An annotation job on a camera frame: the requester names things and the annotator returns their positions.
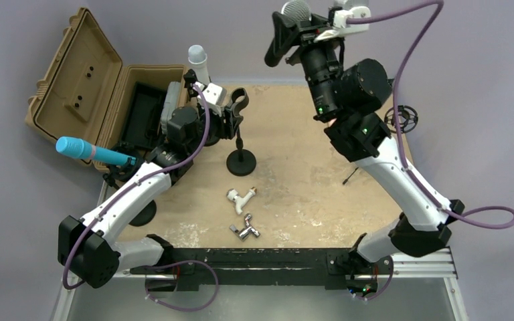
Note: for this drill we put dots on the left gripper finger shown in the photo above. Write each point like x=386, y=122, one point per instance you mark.
x=229, y=116
x=234, y=130

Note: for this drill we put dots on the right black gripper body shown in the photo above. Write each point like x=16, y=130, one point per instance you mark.
x=324, y=49

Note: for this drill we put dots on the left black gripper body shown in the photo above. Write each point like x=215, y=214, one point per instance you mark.
x=218, y=128

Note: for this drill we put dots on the black microphone silver grille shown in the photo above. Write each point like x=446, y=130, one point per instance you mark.
x=296, y=10

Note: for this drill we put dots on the black tripod shock-mount stand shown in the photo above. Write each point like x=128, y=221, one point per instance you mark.
x=408, y=120

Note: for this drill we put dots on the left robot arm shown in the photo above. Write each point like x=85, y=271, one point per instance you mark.
x=88, y=247

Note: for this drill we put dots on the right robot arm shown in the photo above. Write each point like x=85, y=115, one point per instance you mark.
x=347, y=101

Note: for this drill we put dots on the white microphone grey head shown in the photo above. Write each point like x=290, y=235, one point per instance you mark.
x=197, y=59

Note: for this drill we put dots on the blue microphone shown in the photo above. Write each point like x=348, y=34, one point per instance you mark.
x=78, y=148

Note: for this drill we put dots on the grey device in case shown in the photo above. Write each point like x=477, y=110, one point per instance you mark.
x=170, y=104

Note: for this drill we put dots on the white plastic tap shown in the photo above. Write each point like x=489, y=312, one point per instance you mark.
x=240, y=201

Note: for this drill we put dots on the chrome metal faucet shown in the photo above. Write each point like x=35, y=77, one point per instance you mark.
x=247, y=230

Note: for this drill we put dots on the tan plastic hard case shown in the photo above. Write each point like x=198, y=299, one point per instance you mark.
x=89, y=93

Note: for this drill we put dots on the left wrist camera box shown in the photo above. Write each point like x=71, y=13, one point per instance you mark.
x=214, y=96

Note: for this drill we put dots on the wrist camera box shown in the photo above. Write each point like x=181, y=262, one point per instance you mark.
x=214, y=96
x=343, y=11

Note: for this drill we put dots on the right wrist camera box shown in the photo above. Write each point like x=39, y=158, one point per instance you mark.
x=343, y=11

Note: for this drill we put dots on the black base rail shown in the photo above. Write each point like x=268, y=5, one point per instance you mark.
x=330, y=268

